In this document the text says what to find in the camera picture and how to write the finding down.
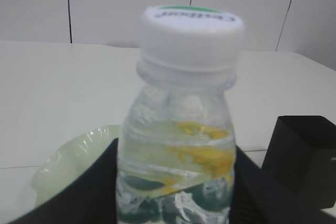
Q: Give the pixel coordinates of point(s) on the yellow pear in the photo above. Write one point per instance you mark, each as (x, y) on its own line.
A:
(195, 154)

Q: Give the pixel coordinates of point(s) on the green wavy glass plate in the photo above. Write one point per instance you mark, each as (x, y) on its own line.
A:
(70, 161)

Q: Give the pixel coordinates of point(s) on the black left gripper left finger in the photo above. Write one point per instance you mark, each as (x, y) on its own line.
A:
(89, 199)

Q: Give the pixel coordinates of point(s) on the clear plastic water bottle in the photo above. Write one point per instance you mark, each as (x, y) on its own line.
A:
(187, 62)

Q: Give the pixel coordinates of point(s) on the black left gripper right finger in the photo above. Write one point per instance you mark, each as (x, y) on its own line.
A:
(259, 198)

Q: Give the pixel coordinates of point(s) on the black square pen holder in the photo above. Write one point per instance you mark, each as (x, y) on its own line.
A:
(301, 155)

